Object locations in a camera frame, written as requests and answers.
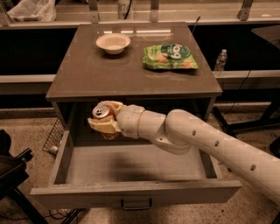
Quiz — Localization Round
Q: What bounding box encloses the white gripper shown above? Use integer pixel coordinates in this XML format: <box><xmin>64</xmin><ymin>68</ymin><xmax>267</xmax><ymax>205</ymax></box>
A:
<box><xmin>87</xmin><ymin>101</ymin><xmax>145</xmax><ymax>139</ymax></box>

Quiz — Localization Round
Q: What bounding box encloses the orange soda can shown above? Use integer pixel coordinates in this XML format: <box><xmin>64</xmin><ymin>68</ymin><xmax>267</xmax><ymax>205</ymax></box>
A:
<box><xmin>92</xmin><ymin>103</ymin><xmax>119</xmax><ymax>140</ymax></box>

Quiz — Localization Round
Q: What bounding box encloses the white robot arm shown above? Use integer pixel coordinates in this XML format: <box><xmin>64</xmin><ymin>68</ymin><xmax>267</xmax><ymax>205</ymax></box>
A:
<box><xmin>87</xmin><ymin>101</ymin><xmax>280</xmax><ymax>205</ymax></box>

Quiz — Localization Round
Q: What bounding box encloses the open top drawer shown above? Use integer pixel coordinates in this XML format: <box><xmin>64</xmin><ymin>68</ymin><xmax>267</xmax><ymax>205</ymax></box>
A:
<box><xmin>31</xmin><ymin>128</ymin><xmax>241</xmax><ymax>209</ymax></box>

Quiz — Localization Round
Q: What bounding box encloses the grey cabinet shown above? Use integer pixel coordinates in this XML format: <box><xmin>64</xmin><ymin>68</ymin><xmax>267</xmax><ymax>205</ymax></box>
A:
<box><xmin>46</xmin><ymin>22</ymin><xmax>222</xmax><ymax>123</ymax></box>

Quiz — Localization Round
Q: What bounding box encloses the white bowl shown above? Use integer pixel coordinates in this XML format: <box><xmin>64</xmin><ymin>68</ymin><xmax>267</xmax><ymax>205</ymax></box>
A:
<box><xmin>95</xmin><ymin>33</ymin><xmax>130</xmax><ymax>55</ymax></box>

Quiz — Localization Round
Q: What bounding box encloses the green chip bag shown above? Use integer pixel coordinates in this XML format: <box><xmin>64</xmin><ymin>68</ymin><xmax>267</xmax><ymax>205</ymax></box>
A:
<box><xmin>142</xmin><ymin>44</ymin><xmax>199</xmax><ymax>69</ymax></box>

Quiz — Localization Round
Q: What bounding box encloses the black stand leg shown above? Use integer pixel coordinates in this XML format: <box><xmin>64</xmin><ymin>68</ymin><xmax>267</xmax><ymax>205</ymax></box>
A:
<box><xmin>213</xmin><ymin>107</ymin><xmax>231</xmax><ymax>133</ymax></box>

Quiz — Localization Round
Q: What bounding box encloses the clear water bottle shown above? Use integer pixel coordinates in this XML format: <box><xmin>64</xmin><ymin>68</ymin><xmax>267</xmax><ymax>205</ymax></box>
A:
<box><xmin>214</xmin><ymin>49</ymin><xmax>228</xmax><ymax>71</ymax></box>

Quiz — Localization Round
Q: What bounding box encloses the white plastic bag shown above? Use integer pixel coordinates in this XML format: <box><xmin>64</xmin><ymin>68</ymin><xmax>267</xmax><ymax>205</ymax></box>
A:
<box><xmin>8</xmin><ymin>0</ymin><xmax>56</xmax><ymax>22</ymax></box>

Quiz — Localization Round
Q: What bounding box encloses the wire mesh basket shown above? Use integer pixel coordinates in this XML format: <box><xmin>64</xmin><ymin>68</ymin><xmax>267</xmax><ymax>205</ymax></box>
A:
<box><xmin>42</xmin><ymin>119</ymin><xmax>64</xmax><ymax>156</ymax></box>

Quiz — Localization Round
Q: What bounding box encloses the black drawer handle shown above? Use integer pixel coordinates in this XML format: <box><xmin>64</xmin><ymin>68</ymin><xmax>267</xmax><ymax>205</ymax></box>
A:
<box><xmin>120</xmin><ymin>199</ymin><xmax>153</xmax><ymax>211</ymax></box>

